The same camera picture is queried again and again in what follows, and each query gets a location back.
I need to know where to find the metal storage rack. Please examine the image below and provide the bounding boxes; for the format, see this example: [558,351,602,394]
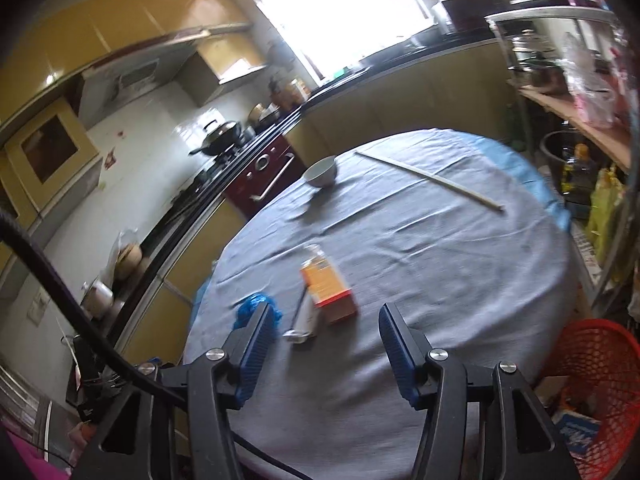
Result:
[485,5,640,311]

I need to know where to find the cooking oil bottle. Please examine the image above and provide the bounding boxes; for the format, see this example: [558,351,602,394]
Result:
[560,144,593,196]

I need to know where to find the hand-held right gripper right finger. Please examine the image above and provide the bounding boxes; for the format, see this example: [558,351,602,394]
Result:
[378,302,581,480]

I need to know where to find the yellow base cabinets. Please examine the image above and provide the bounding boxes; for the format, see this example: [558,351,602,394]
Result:
[115,37,516,366]

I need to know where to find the black cable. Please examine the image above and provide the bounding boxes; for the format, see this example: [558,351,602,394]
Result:
[0,209,306,480]

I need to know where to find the blue plastic bag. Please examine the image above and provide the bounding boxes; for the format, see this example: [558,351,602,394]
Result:
[235,294,283,328]

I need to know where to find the window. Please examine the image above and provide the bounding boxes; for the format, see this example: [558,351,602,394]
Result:
[225,0,436,86]

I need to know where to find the red plastic basket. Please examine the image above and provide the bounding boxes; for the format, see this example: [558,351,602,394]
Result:
[537,319,640,480]

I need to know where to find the long thin wooden stick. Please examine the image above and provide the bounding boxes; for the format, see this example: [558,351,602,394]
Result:
[355,150,506,212]

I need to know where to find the white bowl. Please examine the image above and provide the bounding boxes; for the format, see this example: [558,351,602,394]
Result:
[303,156,338,188]

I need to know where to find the yellow glass-door wall cabinet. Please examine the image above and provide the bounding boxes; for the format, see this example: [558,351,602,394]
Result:
[0,97,101,221]

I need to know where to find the orange medicine box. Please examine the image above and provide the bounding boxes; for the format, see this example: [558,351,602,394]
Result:
[300,244,358,325]

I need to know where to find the steel pot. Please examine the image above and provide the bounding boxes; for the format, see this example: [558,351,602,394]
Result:
[510,30,558,86]

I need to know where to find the microwave oven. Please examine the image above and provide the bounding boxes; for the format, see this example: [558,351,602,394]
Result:
[440,0,501,33]

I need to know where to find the pink plastic bag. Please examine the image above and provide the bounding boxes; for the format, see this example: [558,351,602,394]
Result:
[565,32,618,128]

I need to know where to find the grey tablecloth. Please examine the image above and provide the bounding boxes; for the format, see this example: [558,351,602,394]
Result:
[182,130,581,480]

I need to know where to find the yellow plastic bag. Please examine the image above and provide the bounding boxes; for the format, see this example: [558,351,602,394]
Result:
[587,165,628,281]

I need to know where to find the gas stove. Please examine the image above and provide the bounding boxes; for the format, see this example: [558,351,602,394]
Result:
[172,150,251,201]

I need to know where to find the range hood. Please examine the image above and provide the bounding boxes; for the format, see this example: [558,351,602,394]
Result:
[80,55,196,128]

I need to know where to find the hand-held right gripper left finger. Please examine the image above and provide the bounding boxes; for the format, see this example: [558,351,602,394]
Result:
[72,302,277,480]

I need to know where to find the white lidded jar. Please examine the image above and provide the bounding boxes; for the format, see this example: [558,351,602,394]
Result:
[81,280,115,318]

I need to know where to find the black wok with lid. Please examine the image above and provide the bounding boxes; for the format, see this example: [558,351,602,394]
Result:
[189,120,243,157]

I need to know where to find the brown clay pot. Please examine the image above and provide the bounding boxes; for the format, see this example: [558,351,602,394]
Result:
[114,242,143,281]

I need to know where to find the blue and white carton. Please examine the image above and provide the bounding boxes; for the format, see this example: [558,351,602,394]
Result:
[557,410,601,456]

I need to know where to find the blue under cloth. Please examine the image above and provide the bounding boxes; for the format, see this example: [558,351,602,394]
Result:
[189,132,573,321]

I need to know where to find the black bucket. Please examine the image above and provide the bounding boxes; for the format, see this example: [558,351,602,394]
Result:
[539,131,591,211]

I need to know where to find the maroon built-in oven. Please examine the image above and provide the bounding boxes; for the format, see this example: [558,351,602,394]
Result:
[225,135,308,218]

